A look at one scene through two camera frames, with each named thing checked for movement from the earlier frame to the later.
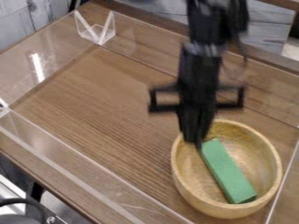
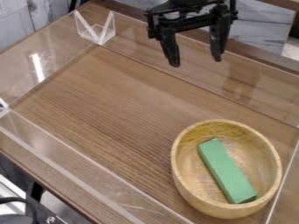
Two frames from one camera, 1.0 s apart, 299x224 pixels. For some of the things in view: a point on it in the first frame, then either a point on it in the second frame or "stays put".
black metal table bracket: [35, 215] stays put
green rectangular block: [230, 177] stays put
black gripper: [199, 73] → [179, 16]
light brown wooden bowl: [197, 184] stays put
